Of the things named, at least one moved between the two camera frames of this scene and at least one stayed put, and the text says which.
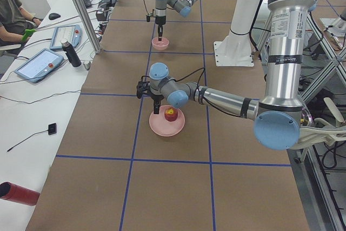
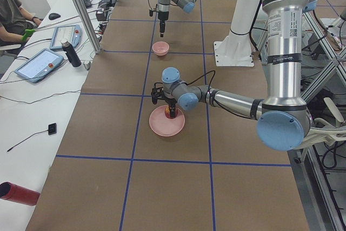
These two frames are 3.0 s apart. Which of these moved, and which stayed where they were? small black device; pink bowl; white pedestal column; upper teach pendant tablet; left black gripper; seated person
Moved: left black gripper; pink bowl
Stayed: small black device; white pedestal column; seated person; upper teach pendant tablet
